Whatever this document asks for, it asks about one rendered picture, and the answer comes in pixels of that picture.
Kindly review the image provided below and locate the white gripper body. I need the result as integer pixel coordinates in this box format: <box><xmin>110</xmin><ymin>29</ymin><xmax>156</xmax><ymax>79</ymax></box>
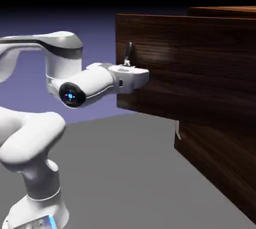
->
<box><xmin>132</xmin><ymin>67</ymin><xmax>150</xmax><ymax>91</ymax></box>

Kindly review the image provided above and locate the dark wood cabinet door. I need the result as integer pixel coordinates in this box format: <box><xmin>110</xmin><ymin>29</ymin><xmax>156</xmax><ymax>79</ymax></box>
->
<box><xmin>115</xmin><ymin>13</ymin><xmax>256</xmax><ymax>129</ymax></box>

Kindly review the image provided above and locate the dark wood cabinet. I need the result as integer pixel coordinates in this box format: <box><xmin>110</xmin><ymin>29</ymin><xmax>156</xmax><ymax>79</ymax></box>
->
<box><xmin>173</xmin><ymin>6</ymin><xmax>256</xmax><ymax>224</ymax></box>

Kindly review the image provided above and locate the dark metal door handle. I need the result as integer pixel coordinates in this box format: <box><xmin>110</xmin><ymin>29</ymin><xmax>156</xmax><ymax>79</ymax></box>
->
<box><xmin>123</xmin><ymin>41</ymin><xmax>134</xmax><ymax>67</ymax></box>

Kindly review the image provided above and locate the silver metal door handle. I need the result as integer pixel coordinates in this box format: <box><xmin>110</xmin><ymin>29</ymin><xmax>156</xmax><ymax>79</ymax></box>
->
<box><xmin>174</xmin><ymin>120</ymin><xmax>182</xmax><ymax>141</ymax></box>

